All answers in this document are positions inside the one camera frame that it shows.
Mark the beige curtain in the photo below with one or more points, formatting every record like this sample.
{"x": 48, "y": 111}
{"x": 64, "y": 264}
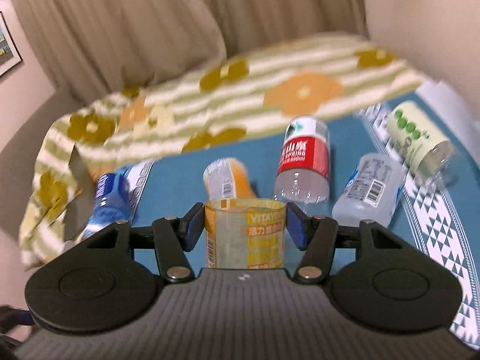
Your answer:
{"x": 96, "y": 47}

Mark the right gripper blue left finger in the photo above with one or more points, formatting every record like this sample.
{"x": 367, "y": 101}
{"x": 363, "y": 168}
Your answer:
{"x": 173, "y": 237}

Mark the floral striped duvet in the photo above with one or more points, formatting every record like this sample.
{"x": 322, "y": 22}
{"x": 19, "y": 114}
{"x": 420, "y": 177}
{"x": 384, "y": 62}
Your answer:
{"x": 252, "y": 95}

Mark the grey laptop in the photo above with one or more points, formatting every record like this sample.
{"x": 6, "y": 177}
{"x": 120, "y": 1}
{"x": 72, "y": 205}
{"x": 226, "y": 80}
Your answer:
{"x": 80, "y": 208}

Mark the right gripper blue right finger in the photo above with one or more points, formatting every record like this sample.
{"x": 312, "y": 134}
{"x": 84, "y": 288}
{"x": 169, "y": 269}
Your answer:
{"x": 316, "y": 237}

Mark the green label bottle cup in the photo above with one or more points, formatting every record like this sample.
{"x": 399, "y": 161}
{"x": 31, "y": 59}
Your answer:
{"x": 421, "y": 144}

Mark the blue label bottle cup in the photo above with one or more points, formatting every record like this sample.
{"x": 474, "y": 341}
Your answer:
{"x": 111, "y": 203}

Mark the orange label bottle cup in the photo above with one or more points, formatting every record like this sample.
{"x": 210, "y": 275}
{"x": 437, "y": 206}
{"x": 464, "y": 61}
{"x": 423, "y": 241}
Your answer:
{"x": 227, "y": 178}

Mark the framed picture on wall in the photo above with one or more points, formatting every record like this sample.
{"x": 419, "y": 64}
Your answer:
{"x": 9, "y": 54}

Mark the teal patterned table cloth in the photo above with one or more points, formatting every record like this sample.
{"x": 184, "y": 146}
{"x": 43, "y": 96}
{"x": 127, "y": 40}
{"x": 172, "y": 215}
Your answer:
{"x": 443, "y": 224}

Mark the grey headboard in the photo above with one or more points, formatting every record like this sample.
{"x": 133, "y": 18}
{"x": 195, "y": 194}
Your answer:
{"x": 19, "y": 156}

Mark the red label bottle cup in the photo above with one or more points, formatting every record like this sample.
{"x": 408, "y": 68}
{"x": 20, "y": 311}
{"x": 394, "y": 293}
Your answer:
{"x": 303, "y": 172}

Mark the yellow label clear cup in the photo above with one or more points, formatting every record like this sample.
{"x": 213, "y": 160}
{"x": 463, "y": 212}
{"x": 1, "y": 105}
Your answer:
{"x": 245, "y": 233}

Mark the white translucent bottle cup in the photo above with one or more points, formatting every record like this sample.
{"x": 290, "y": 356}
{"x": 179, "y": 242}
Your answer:
{"x": 372, "y": 191}

